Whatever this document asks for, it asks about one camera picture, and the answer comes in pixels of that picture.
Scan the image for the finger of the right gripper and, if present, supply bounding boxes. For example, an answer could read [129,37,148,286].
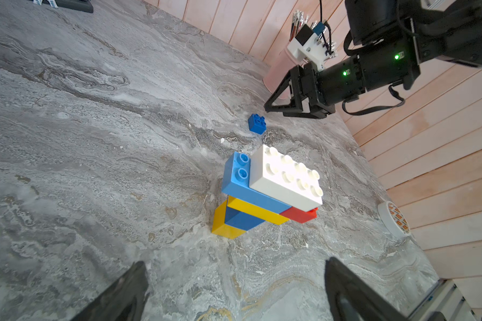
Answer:
[283,108,329,119]
[264,66,303,112]

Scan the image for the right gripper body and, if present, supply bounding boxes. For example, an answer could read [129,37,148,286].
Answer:
[301,38,420,116]

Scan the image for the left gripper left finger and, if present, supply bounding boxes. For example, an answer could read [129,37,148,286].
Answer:
[72,261,149,321]

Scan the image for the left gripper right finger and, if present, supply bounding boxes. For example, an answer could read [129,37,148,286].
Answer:
[324,257,406,320]

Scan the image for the small blue lego brick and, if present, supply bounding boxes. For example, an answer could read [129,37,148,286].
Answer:
[248,114,266,135]

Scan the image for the white lego plate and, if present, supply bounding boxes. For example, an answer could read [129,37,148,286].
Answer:
[249,144,323,212]

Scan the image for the red lego brick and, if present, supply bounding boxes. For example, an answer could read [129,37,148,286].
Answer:
[281,207,318,223]

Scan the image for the yellow long lego brick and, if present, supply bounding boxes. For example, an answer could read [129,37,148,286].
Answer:
[227,196,289,225]

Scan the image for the yellow square lego brick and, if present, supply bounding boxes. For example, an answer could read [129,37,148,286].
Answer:
[212,201,246,239]

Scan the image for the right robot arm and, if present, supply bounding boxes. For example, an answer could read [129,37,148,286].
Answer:
[265,1,482,119]

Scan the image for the pink pencil cup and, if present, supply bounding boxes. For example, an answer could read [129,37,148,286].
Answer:
[263,48,299,94]

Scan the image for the bundle of pencils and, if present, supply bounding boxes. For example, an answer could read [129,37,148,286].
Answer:
[289,10,309,41]

